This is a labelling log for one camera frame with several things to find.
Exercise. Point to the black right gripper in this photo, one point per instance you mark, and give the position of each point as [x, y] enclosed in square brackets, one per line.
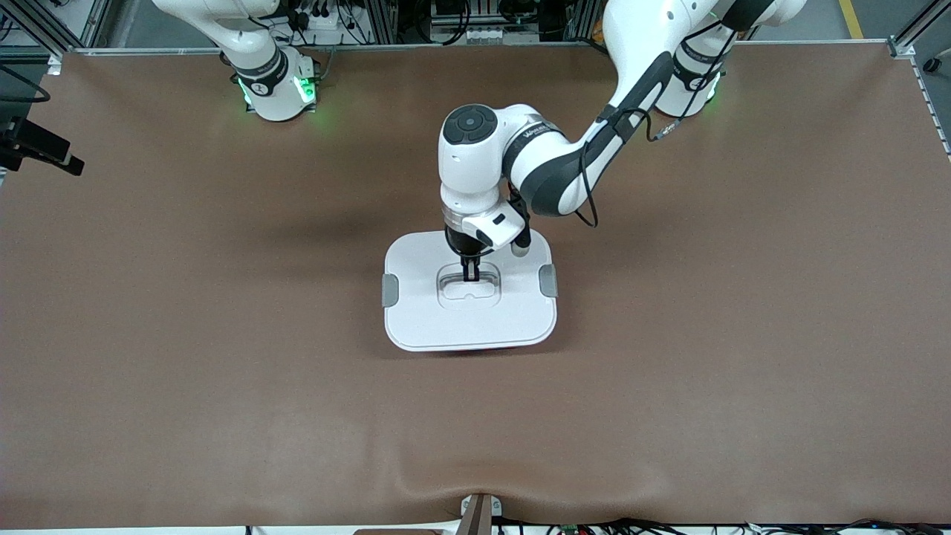
[8, 154]

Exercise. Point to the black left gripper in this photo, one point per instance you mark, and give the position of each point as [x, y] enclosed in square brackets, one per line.
[458, 243]

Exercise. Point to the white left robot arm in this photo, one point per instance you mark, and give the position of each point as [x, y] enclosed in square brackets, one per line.
[475, 163]

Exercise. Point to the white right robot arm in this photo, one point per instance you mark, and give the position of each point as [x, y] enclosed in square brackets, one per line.
[271, 89]

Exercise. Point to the brown table mat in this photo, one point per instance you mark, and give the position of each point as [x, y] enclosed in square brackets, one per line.
[475, 416]

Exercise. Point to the white power strip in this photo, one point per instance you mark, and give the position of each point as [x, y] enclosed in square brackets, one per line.
[319, 30]

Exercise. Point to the black caster wheel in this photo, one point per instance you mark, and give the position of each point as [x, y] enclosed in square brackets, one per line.
[929, 65]

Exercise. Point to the aluminium frame post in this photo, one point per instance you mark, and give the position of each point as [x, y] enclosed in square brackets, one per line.
[917, 33]
[44, 26]

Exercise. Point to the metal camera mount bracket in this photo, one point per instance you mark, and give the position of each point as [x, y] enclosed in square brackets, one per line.
[478, 516]

